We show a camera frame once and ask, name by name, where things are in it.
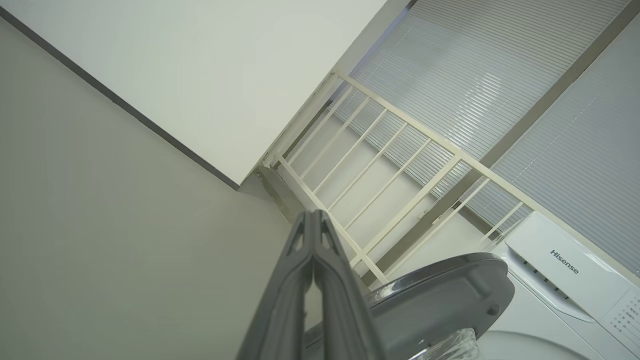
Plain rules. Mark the dark round washer door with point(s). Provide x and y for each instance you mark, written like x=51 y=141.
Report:
x=440 y=295

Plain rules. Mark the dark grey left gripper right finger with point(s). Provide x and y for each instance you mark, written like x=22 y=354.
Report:
x=345 y=310

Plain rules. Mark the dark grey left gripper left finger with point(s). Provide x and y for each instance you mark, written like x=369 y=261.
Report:
x=282 y=305

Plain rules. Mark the cream metal railing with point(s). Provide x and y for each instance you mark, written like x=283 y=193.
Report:
x=452 y=150

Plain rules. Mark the white Hisense washing machine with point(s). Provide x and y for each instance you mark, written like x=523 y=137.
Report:
x=530 y=325

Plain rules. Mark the grey slatted window blind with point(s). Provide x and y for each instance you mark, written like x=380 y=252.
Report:
x=475 y=75

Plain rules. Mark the white detergent drawer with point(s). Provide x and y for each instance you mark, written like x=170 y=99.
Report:
x=565 y=260

